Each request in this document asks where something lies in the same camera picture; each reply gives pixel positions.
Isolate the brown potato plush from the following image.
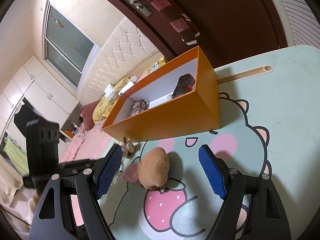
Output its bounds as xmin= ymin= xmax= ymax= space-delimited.
xmin=137 ymin=147 xmax=170 ymax=190

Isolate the white cylindrical tube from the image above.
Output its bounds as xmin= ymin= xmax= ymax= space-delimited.
xmin=148 ymin=93 xmax=172 ymax=109

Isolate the dark red glitter pouch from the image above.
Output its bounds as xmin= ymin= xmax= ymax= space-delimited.
xmin=172 ymin=74 xmax=195 ymax=98

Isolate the pink round object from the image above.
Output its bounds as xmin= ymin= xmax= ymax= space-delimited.
xmin=123 ymin=163 xmax=138 ymax=182

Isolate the white wardrobe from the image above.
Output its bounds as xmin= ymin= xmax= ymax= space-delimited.
xmin=1 ymin=55 xmax=79 ymax=136

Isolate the pink duvet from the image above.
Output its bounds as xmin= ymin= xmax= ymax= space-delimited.
xmin=59 ymin=124 xmax=112 ymax=163

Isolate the yellow pillow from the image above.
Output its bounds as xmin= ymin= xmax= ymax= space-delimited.
xmin=92 ymin=57 xmax=168 ymax=124

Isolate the white charger box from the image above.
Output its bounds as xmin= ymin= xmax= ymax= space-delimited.
xmin=104 ymin=84 xmax=117 ymax=101

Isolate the window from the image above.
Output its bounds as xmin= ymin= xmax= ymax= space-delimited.
xmin=43 ymin=2 xmax=100 ymax=90

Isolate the smartphone on bed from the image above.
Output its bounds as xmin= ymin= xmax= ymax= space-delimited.
xmin=118 ymin=80 xmax=135 ymax=96

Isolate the cream tufted headboard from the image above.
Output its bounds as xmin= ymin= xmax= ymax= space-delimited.
xmin=77 ymin=17 xmax=163 ymax=105

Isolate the orange cardboard box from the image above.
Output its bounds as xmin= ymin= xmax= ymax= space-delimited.
xmin=102 ymin=47 xmax=221 ymax=142

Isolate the red pink striped scarf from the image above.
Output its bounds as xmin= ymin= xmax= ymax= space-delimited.
xmin=146 ymin=0 xmax=200 ymax=46

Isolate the white louvered closet door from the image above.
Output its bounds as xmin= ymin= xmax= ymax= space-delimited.
xmin=272 ymin=0 xmax=319 ymax=48

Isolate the dark red wooden door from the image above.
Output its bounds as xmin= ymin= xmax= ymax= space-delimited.
xmin=107 ymin=0 xmax=288 ymax=67

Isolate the cartoon figure keychain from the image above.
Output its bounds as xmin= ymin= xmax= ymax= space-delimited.
xmin=118 ymin=137 xmax=136 ymax=158

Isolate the silver door handle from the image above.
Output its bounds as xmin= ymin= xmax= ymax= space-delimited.
xmin=127 ymin=0 xmax=152 ymax=17

